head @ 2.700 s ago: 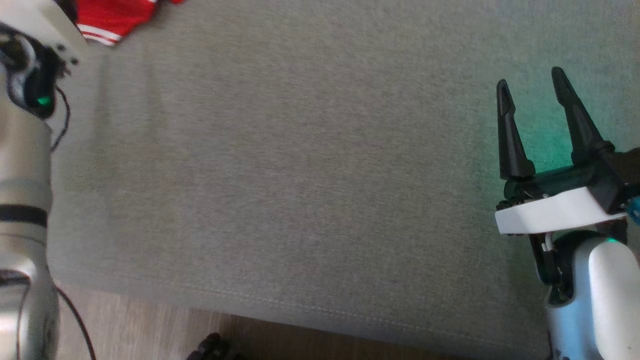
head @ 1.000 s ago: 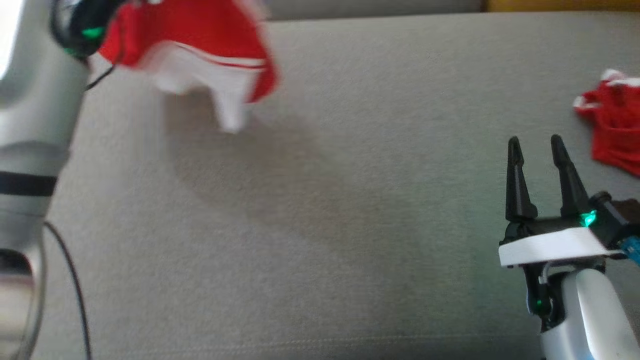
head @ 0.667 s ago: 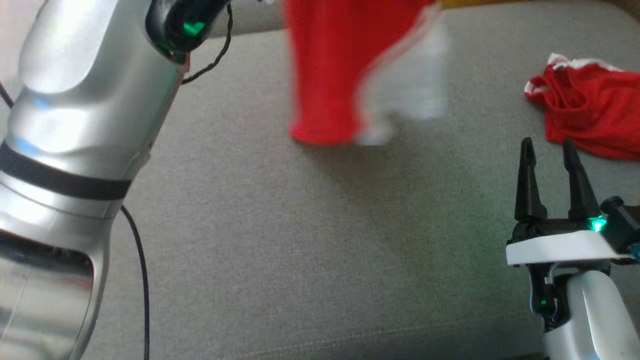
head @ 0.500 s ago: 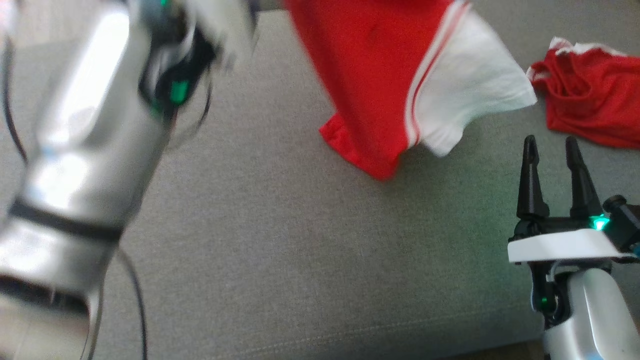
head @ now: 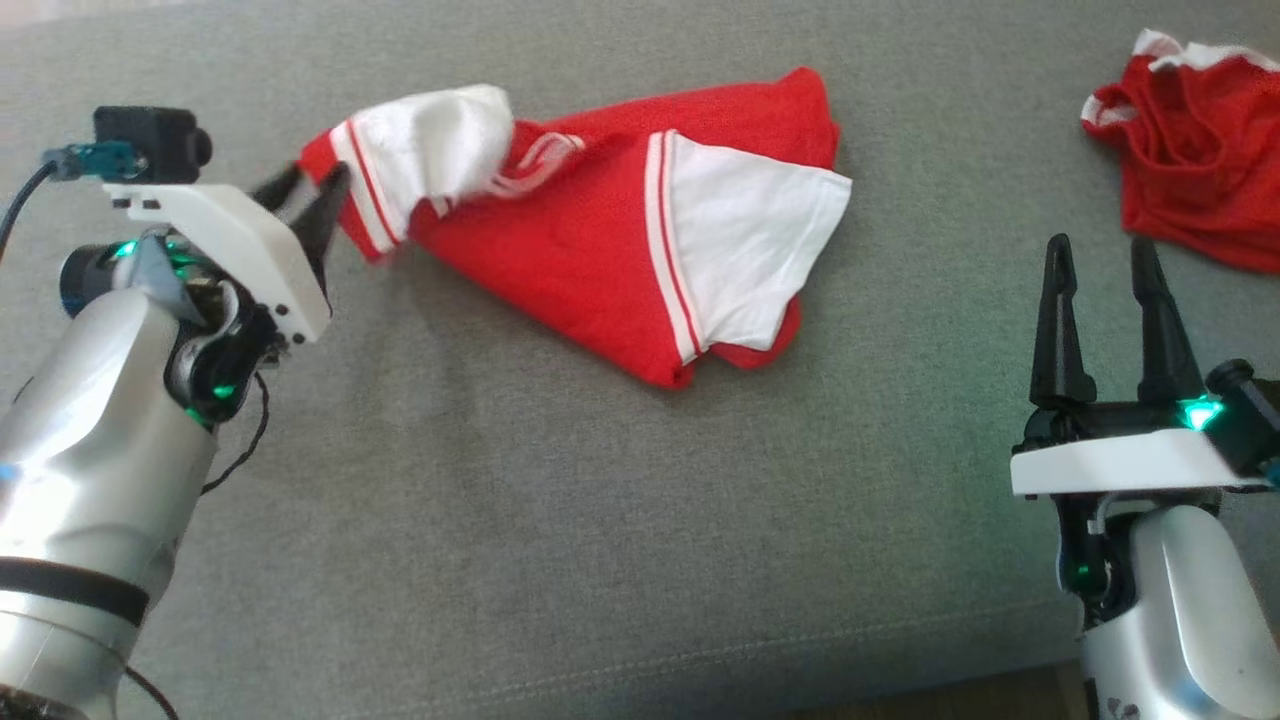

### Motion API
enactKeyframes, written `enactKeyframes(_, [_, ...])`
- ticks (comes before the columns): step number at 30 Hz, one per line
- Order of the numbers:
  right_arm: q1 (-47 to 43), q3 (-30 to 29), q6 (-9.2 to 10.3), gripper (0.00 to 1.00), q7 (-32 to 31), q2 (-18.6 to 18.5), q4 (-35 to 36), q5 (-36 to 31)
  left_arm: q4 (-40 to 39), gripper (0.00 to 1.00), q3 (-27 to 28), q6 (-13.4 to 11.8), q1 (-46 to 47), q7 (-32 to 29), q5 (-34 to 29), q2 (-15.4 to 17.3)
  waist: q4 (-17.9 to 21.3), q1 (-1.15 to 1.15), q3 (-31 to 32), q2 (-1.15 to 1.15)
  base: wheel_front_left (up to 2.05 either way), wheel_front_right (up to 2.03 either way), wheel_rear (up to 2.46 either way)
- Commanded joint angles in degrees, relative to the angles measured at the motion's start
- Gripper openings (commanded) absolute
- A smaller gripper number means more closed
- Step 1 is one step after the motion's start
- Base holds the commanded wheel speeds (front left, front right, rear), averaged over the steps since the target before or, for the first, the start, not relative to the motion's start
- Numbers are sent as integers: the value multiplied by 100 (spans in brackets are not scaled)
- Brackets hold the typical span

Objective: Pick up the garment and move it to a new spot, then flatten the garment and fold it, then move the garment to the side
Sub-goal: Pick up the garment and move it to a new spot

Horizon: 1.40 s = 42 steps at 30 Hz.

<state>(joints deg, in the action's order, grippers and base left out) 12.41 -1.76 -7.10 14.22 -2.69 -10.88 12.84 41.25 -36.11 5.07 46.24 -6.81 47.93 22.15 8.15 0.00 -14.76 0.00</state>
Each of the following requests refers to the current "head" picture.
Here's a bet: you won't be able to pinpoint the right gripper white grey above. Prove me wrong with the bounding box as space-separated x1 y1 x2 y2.
1009 234 1273 623

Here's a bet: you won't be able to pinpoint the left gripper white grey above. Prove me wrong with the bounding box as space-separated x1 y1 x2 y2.
100 162 353 423

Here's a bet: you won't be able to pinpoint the red shorts white trim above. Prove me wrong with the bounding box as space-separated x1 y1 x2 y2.
1080 28 1280 274

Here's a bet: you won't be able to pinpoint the red basketball jersey white sleeves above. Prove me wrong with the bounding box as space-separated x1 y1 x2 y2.
297 67 854 390

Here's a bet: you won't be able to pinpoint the left camera cable teal plug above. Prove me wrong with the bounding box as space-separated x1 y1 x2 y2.
0 140 138 263

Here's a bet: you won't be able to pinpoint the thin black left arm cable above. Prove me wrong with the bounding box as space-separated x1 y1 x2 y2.
198 368 272 498

